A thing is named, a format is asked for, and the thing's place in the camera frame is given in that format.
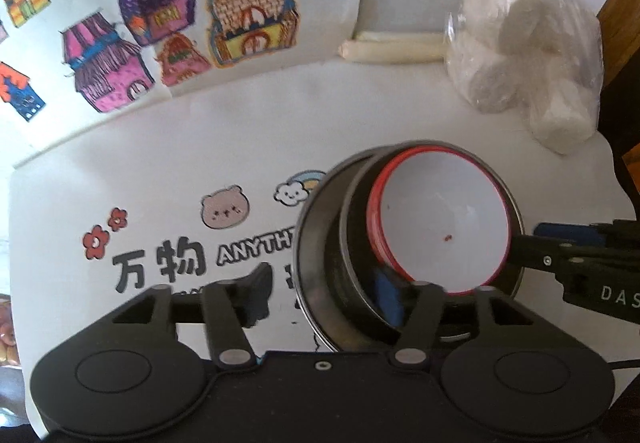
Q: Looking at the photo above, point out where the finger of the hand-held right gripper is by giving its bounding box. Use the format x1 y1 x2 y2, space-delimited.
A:
510 234 601 276
535 220 640 246

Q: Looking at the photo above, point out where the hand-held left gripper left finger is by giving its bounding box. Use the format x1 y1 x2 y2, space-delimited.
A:
107 263 273 369

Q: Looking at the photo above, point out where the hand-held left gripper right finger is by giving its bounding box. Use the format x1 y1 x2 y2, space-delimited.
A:
372 268 533 368

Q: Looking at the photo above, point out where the white printed tablecloth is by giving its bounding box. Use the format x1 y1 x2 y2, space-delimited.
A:
10 58 636 424

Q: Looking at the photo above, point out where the clear bag of white rolls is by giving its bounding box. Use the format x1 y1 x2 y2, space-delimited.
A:
445 0 604 155

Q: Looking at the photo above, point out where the white rice cake stick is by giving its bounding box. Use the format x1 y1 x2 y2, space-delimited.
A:
341 39 447 64
356 30 446 44

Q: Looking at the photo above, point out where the coloured houses drawing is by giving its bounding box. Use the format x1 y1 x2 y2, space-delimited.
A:
0 0 376 168

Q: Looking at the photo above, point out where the brown wooden frame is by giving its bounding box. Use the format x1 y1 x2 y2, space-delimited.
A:
597 0 640 54

